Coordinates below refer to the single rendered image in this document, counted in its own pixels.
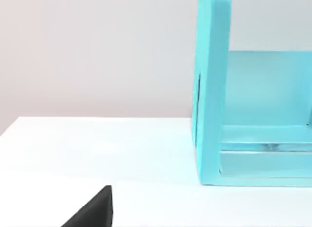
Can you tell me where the light blue rack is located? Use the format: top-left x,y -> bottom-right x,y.
191,0 -> 312,188

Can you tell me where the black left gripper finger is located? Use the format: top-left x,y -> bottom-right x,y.
60,185 -> 114,227

